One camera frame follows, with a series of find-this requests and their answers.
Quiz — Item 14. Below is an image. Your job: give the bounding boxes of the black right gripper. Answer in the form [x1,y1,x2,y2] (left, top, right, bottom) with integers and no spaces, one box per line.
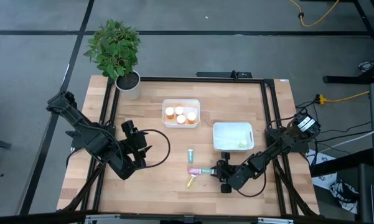
[210,151,247,194]

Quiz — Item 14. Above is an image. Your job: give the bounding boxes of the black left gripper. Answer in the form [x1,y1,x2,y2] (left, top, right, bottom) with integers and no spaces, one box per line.
[121,120,153,171]

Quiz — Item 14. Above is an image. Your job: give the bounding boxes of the tall white plastic bin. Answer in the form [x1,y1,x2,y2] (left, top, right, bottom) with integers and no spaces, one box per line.
[212,121,255,152]

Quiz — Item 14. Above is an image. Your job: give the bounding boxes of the shallow white plastic bin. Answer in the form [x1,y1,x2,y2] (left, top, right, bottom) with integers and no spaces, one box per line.
[161,98,202,129]

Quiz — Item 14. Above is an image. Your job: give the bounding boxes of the white plant pot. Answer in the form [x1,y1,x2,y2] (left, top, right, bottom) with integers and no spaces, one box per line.
[114,70,143,101]

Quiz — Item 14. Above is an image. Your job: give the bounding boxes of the black crossbar silver brackets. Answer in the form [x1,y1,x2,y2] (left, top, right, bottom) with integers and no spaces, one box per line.
[0,210,362,224]

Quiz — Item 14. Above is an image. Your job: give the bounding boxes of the green leafy plant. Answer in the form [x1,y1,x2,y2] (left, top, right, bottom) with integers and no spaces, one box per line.
[83,18,142,81]

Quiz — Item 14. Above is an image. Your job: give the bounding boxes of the black white patterned bag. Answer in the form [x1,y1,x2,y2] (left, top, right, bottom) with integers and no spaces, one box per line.
[311,149,360,215]

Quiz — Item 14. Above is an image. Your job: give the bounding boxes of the black equipment box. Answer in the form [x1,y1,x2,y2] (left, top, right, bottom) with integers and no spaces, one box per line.
[357,164,374,224]

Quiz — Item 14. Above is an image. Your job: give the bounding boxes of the person's shoe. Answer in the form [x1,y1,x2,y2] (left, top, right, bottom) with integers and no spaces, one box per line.
[358,58,374,73]

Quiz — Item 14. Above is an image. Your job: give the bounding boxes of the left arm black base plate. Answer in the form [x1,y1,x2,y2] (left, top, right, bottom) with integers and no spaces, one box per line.
[71,124,116,149]

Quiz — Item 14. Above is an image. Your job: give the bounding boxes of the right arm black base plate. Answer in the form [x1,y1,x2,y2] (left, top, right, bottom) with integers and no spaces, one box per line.
[265,128,309,154]

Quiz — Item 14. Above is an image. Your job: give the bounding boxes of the white cable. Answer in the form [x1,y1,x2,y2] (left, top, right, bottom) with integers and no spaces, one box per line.
[320,124,374,153]

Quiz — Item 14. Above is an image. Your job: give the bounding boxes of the black desk leg frame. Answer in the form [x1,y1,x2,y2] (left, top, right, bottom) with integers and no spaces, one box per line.
[322,0,374,85]

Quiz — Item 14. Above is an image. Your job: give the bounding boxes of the yellow cable with black knot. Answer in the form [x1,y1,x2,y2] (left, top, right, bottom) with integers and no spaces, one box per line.
[288,0,340,28]

